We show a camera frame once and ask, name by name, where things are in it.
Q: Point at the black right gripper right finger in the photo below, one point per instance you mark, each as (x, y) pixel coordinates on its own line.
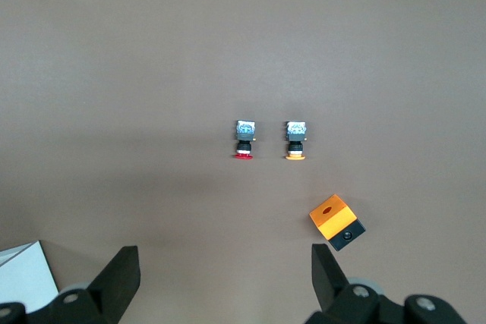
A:
(326, 278)

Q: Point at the red push button switch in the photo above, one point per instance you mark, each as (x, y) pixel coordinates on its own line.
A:
(243, 136)

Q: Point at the white drawer cabinet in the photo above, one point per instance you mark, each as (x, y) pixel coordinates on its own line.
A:
(23, 274)

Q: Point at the yellow push button switch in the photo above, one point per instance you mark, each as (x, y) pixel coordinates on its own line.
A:
(295, 136)

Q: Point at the orange box with black base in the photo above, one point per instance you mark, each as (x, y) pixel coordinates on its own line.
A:
(334, 217)

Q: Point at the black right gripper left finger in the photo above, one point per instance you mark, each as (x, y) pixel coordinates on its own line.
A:
(119, 282)

